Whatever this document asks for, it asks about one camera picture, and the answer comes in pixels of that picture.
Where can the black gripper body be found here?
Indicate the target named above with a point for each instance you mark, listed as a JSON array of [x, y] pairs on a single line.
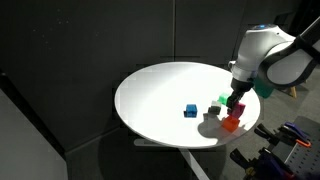
[[241, 87]]

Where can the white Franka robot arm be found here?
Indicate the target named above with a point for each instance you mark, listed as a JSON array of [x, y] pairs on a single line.
[[266, 53]]

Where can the blue orange clamps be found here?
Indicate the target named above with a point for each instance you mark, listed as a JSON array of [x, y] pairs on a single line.
[[305, 160]]

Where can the pink block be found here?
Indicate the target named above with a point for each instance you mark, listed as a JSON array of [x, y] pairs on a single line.
[[238, 110]]

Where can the blue block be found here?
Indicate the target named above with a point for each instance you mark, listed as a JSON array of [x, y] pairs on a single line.
[[190, 110]]

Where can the purple clamp with orange tips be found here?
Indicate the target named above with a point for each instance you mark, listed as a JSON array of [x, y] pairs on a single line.
[[296, 134], [275, 164]]

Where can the grey block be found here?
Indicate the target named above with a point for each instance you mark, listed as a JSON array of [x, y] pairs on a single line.
[[215, 107]]

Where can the orange block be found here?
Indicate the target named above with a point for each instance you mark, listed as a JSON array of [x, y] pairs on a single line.
[[230, 123]]

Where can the black spring clamp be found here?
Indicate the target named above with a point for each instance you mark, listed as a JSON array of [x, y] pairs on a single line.
[[266, 132]]

